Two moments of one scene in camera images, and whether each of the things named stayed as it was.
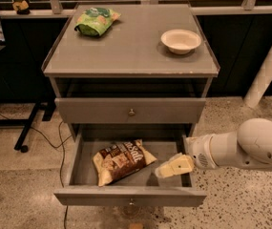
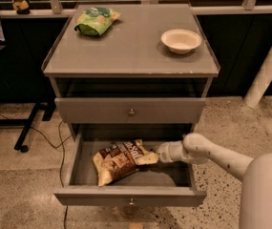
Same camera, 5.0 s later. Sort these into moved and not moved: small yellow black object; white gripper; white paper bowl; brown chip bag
Moved: white gripper
Not moved: small yellow black object; brown chip bag; white paper bowl
